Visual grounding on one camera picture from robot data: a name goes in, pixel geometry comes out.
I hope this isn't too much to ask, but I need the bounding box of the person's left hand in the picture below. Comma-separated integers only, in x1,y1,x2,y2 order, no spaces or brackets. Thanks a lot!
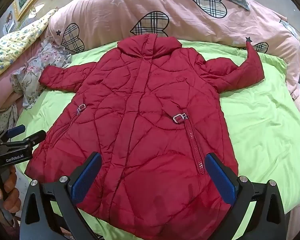
0,164,18,220

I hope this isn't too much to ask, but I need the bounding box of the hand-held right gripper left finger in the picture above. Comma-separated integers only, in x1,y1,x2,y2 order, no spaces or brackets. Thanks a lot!
19,151,103,240

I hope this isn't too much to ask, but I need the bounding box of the small paper wall picture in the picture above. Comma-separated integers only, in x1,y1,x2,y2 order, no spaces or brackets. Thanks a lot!
4,11,17,33

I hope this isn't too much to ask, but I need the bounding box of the red quilted jacket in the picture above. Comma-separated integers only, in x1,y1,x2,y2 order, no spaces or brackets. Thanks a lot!
24,34,264,240

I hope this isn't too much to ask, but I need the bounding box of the pale floral cloth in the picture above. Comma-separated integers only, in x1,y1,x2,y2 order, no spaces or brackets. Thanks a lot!
0,36,73,133

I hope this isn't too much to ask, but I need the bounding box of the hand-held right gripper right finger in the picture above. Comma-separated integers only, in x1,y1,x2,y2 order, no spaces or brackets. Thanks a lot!
205,152,288,240

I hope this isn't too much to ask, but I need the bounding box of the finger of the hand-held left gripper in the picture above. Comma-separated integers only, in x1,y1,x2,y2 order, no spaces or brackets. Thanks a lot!
4,129,47,149
0,124,26,141

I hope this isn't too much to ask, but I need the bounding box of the yellow floral quilt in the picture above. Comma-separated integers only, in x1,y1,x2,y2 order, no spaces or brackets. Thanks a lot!
0,9,58,82

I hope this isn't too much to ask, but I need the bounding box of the pink heart-print duvet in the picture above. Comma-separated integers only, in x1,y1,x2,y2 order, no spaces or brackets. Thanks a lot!
44,0,300,100

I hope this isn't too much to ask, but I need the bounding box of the green blanket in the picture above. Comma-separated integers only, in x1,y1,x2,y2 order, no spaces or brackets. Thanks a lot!
14,39,300,240

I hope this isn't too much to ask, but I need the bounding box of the pink bed sheet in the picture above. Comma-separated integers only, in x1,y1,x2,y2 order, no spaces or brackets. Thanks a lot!
0,40,48,112

